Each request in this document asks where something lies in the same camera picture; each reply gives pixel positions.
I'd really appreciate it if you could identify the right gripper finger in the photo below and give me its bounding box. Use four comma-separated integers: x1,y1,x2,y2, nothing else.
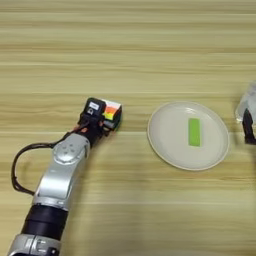
241,107,256,145

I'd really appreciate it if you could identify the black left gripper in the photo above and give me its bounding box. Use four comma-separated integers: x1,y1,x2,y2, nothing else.
77,106,123,146

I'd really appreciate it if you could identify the multicoloured puzzle cube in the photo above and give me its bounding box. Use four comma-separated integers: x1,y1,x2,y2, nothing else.
101,98,123,131

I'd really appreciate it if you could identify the clear bottle with red cap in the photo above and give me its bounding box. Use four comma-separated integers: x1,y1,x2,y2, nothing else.
234,81,256,125

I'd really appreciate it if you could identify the left gripper labelled black box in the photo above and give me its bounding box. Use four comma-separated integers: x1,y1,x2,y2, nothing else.
84,96,107,118

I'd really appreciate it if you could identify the white round plate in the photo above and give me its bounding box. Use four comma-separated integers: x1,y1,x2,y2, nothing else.
147,100,231,172

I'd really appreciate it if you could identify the green rectangular block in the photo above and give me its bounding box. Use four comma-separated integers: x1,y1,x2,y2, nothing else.
188,117,202,148

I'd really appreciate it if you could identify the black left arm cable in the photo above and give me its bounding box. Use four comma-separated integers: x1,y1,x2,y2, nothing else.
10,131,73,196

